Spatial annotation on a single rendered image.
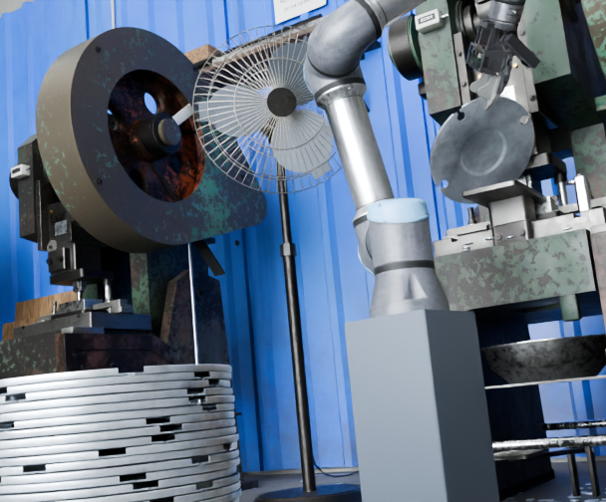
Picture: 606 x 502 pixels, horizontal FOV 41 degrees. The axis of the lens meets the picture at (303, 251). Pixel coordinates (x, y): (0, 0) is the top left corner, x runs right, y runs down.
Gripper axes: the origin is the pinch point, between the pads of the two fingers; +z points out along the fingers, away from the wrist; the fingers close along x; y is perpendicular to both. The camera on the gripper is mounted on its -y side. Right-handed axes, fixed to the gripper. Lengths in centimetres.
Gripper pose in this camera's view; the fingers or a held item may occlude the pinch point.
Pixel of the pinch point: (489, 104)
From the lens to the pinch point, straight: 206.8
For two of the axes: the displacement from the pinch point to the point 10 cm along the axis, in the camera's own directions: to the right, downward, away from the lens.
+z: -1.4, 8.8, 4.6
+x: 3.0, 4.8, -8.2
